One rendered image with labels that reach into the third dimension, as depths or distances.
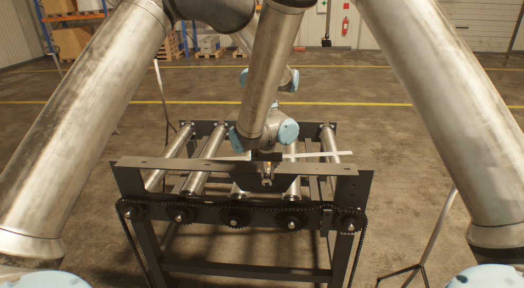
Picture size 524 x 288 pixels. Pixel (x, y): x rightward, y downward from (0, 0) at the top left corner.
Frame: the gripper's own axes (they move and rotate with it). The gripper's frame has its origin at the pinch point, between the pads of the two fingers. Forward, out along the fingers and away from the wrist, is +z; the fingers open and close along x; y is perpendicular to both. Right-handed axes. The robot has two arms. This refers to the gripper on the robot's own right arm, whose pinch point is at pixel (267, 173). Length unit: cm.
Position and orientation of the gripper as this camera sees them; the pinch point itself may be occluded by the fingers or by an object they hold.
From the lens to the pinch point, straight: 116.2
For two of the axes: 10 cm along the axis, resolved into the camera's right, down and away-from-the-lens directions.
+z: 0.3, 8.9, 4.5
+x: 10.0, 0.2, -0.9
